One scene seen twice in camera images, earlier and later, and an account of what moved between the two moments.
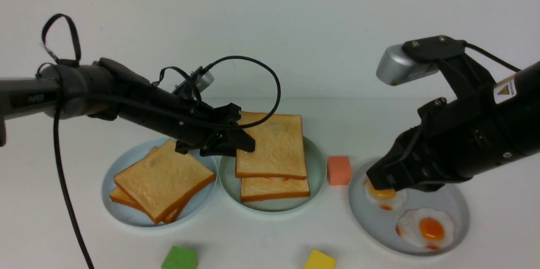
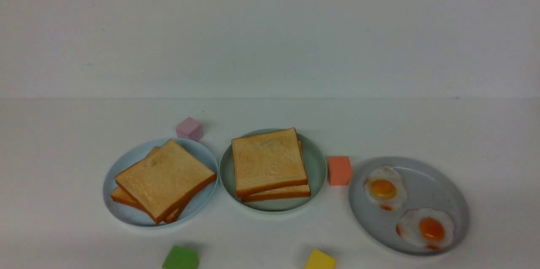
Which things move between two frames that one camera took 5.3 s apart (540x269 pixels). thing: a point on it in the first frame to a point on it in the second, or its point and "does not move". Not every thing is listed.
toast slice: [279, 151] to [303, 191]
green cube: [179, 257] does not move
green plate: [230, 186] does not move
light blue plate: [126, 157] does not move
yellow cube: [317, 260] does not move
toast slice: [257, 189] to [268, 160]
